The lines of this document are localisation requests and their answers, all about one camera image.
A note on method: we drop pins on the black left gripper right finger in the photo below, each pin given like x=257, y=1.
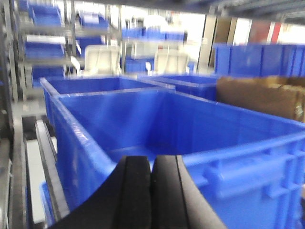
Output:
x=177, y=203

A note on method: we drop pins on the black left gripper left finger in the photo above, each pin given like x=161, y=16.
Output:
x=123, y=201

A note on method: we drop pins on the blue bin front right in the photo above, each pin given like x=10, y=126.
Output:
x=249, y=165

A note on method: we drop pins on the blue bin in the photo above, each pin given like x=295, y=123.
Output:
x=249, y=165
x=53, y=87
x=196, y=85

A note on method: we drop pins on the blue bin far right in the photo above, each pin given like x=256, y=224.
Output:
x=196, y=85

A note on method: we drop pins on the blue bin rear right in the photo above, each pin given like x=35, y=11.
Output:
x=53, y=87

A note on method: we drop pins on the white plastic chair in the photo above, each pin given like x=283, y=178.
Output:
x=168, y=61
x=99, y=60

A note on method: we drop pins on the brown cardboard box on shelf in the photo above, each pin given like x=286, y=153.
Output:
x=274, y=95

